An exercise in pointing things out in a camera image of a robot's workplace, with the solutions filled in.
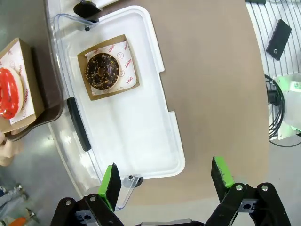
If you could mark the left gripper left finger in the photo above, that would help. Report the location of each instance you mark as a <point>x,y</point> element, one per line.
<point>105,202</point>

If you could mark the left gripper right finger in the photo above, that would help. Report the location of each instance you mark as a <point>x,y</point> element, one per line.
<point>237,202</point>

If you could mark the dark brown serving tray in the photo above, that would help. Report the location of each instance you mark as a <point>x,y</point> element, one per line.
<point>50,94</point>

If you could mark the printed paper liner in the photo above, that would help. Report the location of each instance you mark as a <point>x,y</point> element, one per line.
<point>26,99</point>
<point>127,68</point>

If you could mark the brown cardboard donut box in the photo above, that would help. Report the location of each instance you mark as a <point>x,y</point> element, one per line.
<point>35,77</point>
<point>82,68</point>

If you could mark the red glazed donut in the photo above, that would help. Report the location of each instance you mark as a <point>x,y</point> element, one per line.
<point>9,91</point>

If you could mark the chocolate sprinkled donut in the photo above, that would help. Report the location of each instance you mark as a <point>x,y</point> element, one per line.
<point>94,75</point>

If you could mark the person's right hand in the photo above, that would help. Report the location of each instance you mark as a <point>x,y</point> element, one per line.
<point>8,150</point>

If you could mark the white plastic tray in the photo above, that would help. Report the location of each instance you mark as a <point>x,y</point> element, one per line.
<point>141,129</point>
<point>108,2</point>

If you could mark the black rectangular block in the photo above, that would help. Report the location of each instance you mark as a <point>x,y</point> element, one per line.
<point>278,38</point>

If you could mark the white green base mount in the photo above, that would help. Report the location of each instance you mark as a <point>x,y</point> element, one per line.
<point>291,113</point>

